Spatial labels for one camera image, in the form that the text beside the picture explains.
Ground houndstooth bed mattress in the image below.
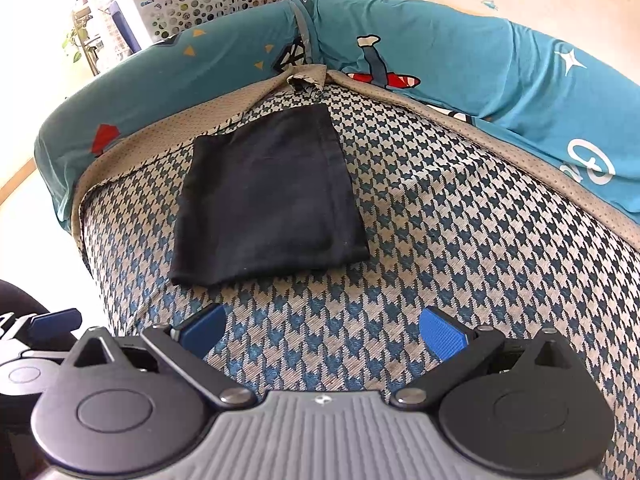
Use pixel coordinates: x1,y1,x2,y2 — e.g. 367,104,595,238
70,65,640,411

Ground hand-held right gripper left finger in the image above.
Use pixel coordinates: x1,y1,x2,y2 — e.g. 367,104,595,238
74,302,257,409

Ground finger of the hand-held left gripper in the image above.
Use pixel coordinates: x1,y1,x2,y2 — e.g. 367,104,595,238
0,308,83,356

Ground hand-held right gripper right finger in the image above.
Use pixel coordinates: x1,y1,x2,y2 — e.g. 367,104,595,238
390,305,571,408

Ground black t-shirt with red print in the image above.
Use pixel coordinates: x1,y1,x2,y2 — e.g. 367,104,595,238
169,104,371,288

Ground green potted plant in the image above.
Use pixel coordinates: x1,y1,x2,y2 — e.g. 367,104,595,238
62,0,96,76

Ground white and blue box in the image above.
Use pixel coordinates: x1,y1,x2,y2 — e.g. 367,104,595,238
92,0,151,73

